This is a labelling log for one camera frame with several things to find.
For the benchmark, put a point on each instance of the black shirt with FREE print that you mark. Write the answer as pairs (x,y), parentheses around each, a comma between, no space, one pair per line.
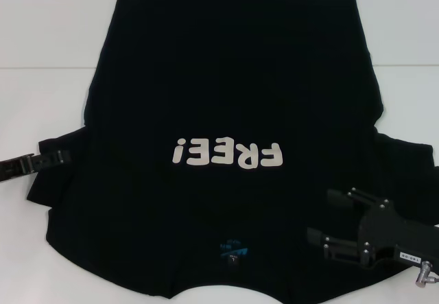
(219,77)

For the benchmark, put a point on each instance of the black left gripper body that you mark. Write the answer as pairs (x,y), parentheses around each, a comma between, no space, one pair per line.
(15,168)

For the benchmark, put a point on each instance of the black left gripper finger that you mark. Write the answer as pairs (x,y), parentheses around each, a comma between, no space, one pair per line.
(51,156)

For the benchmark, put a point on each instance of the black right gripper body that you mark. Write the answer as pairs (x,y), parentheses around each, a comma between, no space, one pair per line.
(380,228)

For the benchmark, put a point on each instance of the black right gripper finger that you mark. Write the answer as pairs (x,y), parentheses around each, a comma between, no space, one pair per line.
(337,199)
(339,247)

